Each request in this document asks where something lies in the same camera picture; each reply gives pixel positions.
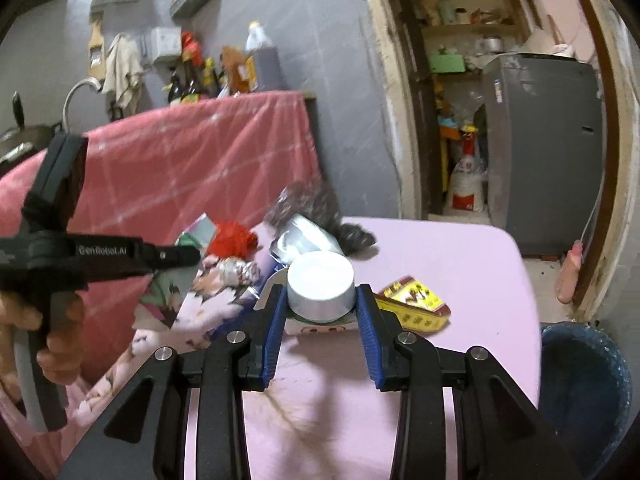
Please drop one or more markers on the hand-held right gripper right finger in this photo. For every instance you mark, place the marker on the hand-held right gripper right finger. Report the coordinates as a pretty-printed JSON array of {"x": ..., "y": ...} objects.
[{"x": 367, "y": 340}]

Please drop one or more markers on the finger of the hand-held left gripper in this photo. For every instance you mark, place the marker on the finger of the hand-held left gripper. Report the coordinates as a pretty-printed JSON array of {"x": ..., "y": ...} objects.
[{"x": 175, "y": 256}]

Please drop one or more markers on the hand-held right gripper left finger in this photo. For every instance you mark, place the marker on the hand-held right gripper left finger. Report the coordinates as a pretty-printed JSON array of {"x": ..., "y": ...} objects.
[{"x": 274, "y": 330}]

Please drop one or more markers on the silver lined printed packet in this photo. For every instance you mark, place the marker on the silver lined printed packet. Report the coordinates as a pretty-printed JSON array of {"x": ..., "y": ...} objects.
[{"x": 197, "y": 232}]

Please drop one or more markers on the white printed wrapper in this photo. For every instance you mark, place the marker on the white printed wrapper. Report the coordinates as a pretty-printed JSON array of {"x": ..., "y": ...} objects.
[{"x": 240, "y": 271}]

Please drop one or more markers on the white plastic jar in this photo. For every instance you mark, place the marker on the white plastic jar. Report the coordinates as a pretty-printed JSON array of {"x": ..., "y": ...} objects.
[{"x": 320, "y": 280}]

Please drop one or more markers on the grey plastic bag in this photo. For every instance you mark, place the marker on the grey plastic bag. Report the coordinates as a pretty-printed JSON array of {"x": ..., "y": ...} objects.
[{"x": 310, "y": 200}]

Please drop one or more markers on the dark blue trash bin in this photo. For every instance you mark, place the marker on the dark blue trash bin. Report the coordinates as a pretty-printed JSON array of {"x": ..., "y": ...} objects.
[{"x": 585, "y": 390}]

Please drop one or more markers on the person's left hand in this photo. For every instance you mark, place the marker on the person's left hand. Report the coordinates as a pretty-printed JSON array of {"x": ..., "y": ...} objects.
[{"x": 67, "y": 340}]

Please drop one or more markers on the yellow red snack packet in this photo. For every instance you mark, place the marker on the yellow red snack packet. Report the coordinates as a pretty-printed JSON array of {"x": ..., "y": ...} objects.
[{"x": 415, "y": 305}]

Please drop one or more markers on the red plastic bag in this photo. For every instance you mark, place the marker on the red plastic bag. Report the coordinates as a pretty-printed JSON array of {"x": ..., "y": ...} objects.
[{"x": 232, "y": 240}]

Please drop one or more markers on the silver foil packet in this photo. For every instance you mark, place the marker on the silver foil packet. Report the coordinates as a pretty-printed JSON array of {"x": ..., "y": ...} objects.
[{"x": 305, "y": 240}]

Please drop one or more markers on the pink checked blanket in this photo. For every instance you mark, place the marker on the pink checked blanket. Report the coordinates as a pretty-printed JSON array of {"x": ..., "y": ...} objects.
[{"x": 200, "y": 160}]

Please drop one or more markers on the pink floral tablecloth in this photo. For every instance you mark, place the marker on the pink floral tablecloth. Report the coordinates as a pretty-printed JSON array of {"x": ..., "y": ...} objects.
[{"x": 450, "y": 270}]

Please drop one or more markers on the curved metal faucet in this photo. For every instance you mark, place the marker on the curved metal faucet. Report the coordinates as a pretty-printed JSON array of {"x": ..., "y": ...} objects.
[{"x": 75, "y": 92}]

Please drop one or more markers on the white red sack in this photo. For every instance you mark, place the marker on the white red sack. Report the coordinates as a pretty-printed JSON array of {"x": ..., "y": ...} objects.
[{"x": 467, "y": 185}]

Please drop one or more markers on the group of sauce bottles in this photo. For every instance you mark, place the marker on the group of sauce bottles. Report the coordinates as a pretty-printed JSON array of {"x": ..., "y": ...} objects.
[{"x": 192, "y": 70}]

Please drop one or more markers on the grey hanging rag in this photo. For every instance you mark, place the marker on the grey hanging rag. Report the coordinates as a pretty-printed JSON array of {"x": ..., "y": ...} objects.
[{"x": 125, "y": 70}]

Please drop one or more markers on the orange snack bag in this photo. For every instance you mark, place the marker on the orange snack bag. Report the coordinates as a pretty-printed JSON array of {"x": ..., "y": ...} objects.
[{"x": 239, "y": 72}]

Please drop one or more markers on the pink plastic object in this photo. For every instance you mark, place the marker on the pink plastic object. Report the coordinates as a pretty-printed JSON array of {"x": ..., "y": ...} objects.
[{"x": 570, "y": 275}]

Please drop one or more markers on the large cooking oil bottle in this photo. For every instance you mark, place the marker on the large cooking oil bottle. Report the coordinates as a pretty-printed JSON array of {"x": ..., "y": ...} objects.
[{"x": 263, "y": 60}]

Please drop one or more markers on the grey washing machine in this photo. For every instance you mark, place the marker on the grey washing machine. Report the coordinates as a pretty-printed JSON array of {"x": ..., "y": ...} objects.
[{"x": 545, "y": 160}]

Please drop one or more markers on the green box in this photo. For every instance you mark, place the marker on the green box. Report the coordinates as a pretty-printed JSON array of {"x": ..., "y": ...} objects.
[{"x": 446, "y": 63}]

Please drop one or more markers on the small metal pot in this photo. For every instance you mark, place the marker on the small metal pot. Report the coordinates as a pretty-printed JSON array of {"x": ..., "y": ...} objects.
[{"x": 492, "y": 45}]

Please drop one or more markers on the wooden shelf unit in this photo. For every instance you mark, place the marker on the wooden shelf unit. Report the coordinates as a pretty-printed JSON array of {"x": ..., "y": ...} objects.
[{"x": 465, "y": 25}]

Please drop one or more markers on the wooden door frame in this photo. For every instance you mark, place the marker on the wooden door frame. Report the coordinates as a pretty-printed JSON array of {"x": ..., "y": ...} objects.
[{"x": 395, "y": 110}]

